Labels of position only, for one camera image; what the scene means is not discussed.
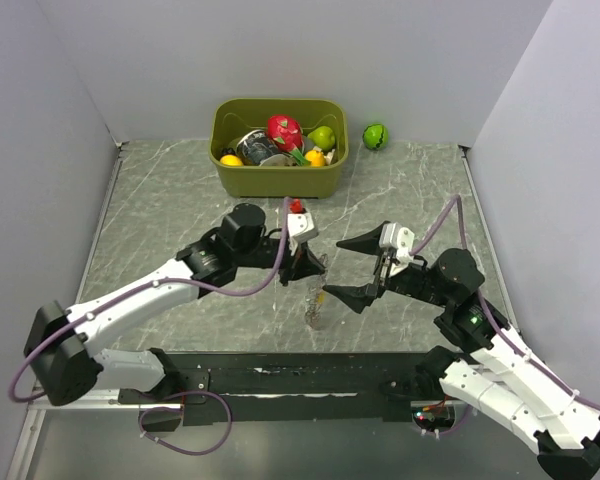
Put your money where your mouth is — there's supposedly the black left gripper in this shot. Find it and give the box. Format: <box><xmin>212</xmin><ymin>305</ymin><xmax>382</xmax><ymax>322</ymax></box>
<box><xmin>235</xmin><ymin>236</ymin><xmax>325</xmax><ymax>286</ymax></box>

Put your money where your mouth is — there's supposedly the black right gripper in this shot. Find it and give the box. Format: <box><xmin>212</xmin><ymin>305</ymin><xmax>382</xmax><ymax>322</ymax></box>
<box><xmin>322</xmin><ymin>219</ymin><xmax>452</xmax><ymax>312</ymax></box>

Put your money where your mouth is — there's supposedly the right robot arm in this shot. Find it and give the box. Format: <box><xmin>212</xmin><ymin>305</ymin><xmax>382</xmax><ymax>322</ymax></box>
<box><xmin>324</xmin><ymin>222</ymin><xmax>600</xmax><ymax>479</ymax></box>

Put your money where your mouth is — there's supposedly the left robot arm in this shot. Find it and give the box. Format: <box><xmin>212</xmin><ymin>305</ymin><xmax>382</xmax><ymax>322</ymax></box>
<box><xmin>24</xmin><ymin>198</ymin><xmax>325</xmax><ymax>406</ymax></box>

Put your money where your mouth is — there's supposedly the yellow lemon toy right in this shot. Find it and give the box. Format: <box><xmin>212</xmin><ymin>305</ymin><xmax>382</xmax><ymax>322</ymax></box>
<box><xmin>304</xmin><ymin>150</ymin><xmax>326</xmax><ymax>168</ymax></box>

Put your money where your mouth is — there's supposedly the yellow lemon toy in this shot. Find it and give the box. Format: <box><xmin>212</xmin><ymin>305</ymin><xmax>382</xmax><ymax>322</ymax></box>
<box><xmin>220</xmin><ymin>154</ymin><xmax>244</xmax><ymax>167</ymax></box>
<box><xmin>304</xmin><ymin>150</ymin><xmax>326</xmax><ymax>168</ymax></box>

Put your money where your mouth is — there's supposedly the green pear toy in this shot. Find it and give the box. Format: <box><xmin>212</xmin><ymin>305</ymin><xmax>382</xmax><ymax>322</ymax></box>
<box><xmin>308</xmin><ymin>125</ymin><xmax>336</xmax><ymax>151</ymax></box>

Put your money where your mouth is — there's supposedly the yellow lemon toy left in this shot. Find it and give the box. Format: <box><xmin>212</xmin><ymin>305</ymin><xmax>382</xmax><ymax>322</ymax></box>
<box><xmin>220</xmin><ymin>154</ymin><xmax>244</xmax><ymax>167</ymax></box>

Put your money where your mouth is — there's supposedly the red dragon fruit toy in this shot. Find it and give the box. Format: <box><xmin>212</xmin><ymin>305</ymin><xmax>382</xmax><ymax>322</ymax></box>
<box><xmin>266</xmin><ymin>114</ymin><xmax>303</xmax><ymax>153</ymax></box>

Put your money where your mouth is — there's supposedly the green watermelon toy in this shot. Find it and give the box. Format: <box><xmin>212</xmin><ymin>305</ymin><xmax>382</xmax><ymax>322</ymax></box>
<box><xmin>362</xmin><ymin>123</ymin><xmax>389</xmax><ymax>151</ymax></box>

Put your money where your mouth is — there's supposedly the olive green plastic bin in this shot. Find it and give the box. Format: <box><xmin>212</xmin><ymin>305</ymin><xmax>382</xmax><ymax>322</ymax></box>
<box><xmin>209</xmin><ymin>98</ymin><xmax>349</xmax><ymax>199</ymax></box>

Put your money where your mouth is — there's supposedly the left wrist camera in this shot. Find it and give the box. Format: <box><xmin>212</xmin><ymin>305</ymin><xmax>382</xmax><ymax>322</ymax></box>
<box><xmin>287</xmin><ymin>211</ymin><xmax>319</xmax><ymax>254</ymax></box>

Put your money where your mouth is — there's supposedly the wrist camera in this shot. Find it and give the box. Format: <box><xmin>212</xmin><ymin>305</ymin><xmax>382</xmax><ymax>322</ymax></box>
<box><xmin>287</xmin><ymin>211</ymin><xmax>319</xmax><ymax>254</ymax></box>
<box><xmin>378</xmin><ymin>222</ymin><xmax>415</xmax><ymax>278</ymax></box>

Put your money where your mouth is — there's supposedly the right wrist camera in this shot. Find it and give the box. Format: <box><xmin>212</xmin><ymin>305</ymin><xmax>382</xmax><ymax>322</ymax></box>
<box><xmin>378</xmin><ymin>222</ymin><xmax>415</xmax><ymax>278</ymax></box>

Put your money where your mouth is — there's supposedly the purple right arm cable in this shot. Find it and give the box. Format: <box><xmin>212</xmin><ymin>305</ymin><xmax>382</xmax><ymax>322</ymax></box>
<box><xmin>412</xmin><ymin>193</ymin><xmax>600</xmax><ymax>471</ymax></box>

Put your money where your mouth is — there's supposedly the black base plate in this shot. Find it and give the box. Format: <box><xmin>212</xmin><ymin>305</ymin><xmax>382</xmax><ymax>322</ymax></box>
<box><xmin>118</xmin><ymin>348</ymin><xmax>444</xmax><ymax>426</ymax></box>

